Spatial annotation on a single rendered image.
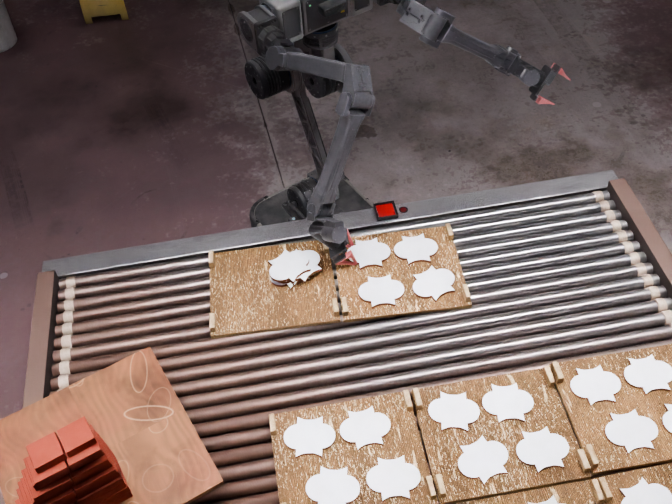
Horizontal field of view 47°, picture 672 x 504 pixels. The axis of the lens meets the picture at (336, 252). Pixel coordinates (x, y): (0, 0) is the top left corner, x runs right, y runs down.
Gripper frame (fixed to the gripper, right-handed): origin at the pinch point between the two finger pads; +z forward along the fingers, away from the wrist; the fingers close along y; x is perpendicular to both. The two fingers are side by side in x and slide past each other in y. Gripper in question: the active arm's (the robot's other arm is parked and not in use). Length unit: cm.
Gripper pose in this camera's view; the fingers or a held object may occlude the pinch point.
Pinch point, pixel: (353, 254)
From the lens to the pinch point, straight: 260.2
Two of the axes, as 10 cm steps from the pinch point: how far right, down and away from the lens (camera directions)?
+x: -7.6, 4.8, 4.3
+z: 6.4, 4.5, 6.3
